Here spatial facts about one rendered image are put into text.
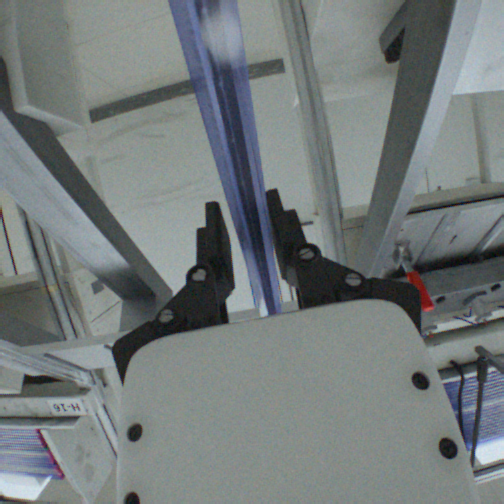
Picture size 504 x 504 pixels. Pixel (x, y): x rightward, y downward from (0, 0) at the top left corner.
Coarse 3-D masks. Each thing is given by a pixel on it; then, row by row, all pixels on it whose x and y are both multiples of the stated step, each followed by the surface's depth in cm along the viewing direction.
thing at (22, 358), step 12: (0, 348) 22; (12, 348) 23; (12, 360) 23; (24, 360) 24; (36, 360) 26; (48, 360) 27; (48, 372) 27; (60, 372) 28; (72, 372) 30; (84, 384) 32
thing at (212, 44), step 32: (192, 0) 6; (224, 0) 6; (192, 32) 6; (224, 32) 7; (192, 64) 7; (224, 64) 7; (224, 96) 8; (224, 128) 8; (224, 160) 10; (256, 160) 10; (224, 192) 12; (256, 192) 11; (256, 224) 13; (256, 256) 14; (256, 288) 18
